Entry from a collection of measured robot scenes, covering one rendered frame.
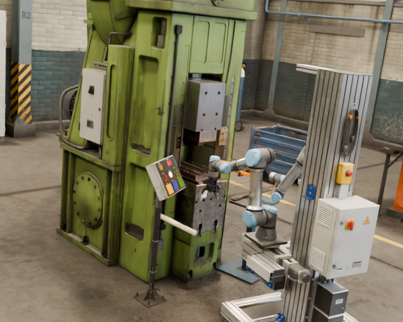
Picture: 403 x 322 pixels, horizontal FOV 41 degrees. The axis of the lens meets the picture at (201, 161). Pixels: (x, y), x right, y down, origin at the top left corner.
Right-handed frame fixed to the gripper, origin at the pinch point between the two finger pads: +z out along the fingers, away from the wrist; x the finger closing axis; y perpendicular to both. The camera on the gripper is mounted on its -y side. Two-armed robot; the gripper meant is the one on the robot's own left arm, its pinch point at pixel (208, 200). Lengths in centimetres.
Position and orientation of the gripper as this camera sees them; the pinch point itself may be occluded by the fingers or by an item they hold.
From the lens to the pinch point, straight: 417.0
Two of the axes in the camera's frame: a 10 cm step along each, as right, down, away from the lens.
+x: 8.7, -0.3, 4.9
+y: 4.8, 2.7, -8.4
